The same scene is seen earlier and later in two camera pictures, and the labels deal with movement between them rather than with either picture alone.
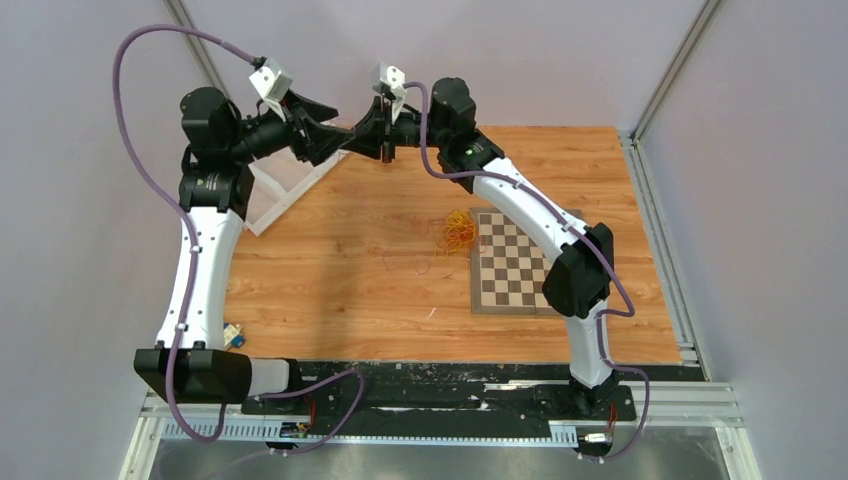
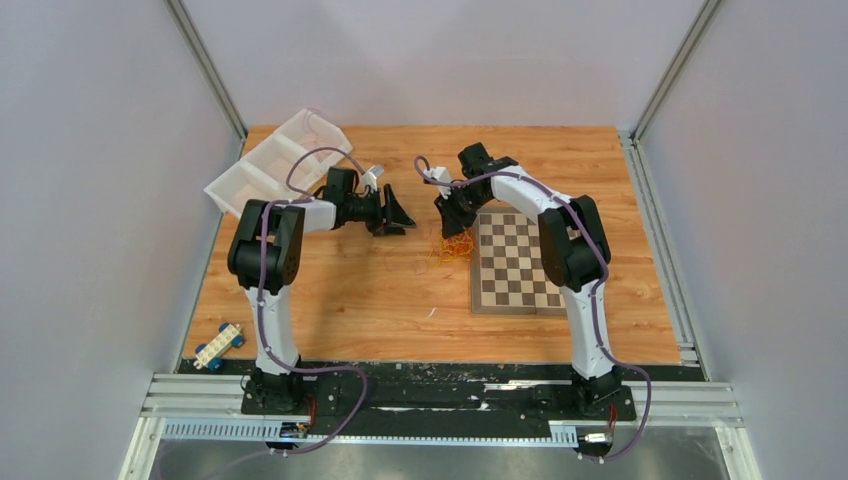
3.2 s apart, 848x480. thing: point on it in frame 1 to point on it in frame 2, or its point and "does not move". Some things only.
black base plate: (429, 396) does not move
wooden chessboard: (508, 277) does not move
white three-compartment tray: (280, 177) does not move
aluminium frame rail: (189, 419) does not move
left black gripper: (320, 142) to (396, 215)
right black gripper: (376, 135) to (453, 221)
